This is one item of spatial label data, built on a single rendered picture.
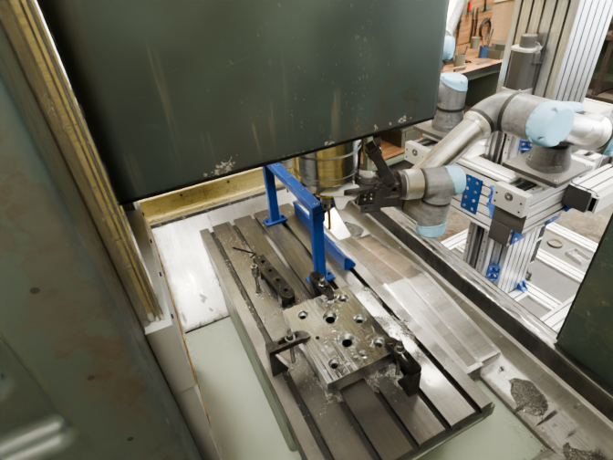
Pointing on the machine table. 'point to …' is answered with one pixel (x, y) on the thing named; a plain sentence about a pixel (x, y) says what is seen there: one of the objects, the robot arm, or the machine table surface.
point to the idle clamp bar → (275, 280)
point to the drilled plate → (349, 371)
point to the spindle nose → (329, 165)
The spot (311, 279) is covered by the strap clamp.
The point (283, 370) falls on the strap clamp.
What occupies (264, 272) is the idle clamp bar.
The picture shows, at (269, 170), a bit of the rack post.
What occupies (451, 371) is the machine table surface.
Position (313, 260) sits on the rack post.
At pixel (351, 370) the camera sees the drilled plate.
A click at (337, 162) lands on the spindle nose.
